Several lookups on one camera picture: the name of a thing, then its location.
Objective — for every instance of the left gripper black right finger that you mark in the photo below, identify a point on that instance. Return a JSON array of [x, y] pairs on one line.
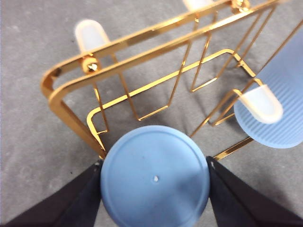
[[239, 205]]

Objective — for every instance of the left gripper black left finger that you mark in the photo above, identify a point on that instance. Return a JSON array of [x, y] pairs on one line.
[[73, 203]]

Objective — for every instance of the blue ribbed plastic cup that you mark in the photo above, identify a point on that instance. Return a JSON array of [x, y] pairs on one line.
[[286, 94], [154, 177]]

